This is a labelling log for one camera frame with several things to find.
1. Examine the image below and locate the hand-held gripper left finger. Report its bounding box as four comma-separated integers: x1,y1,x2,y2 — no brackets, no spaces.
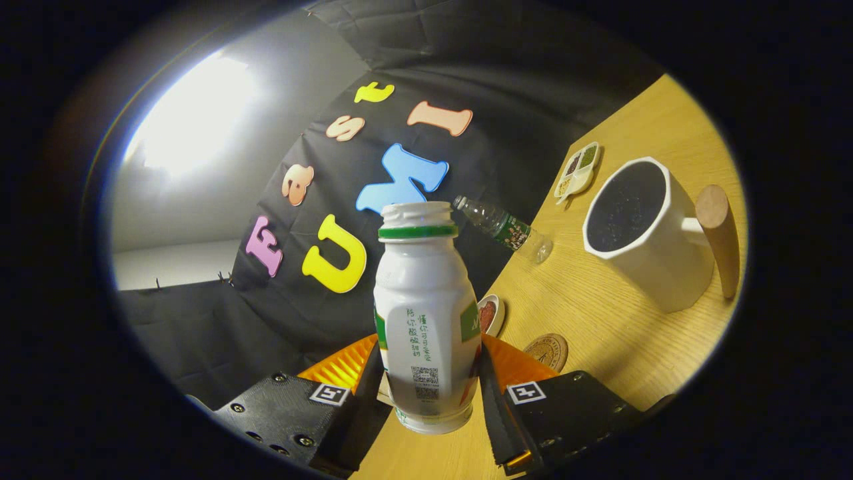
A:
213,333,394,477

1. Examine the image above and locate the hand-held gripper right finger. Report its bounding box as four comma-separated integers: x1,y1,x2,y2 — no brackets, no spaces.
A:
476,333,644,475

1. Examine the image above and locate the round cork coaster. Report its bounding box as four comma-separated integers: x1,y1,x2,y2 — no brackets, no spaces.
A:
523,333,569,373

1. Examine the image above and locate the white juice bottle green label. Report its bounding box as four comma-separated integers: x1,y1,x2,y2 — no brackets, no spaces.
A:
373,201,482,435

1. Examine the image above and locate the white cup wooden handle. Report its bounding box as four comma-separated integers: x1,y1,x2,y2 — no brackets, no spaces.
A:
582,157,742,314

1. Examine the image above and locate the clear plastic water bottle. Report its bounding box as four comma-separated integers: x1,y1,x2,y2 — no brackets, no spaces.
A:
453,195,554,265

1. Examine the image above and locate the black backdrop cloth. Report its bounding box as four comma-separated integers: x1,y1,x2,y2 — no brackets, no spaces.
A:
117,0,667,411

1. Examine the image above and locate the round white plate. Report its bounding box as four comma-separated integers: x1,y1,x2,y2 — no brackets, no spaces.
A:
476,294,506,337

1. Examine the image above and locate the wooden table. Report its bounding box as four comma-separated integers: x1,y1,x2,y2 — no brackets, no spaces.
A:
350,73,748,480

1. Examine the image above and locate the white divided tray of beans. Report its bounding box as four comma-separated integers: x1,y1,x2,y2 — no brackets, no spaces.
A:
554,141,600,206

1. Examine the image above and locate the ceiling light panel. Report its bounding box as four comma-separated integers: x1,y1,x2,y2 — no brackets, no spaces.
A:
127,53,257,177

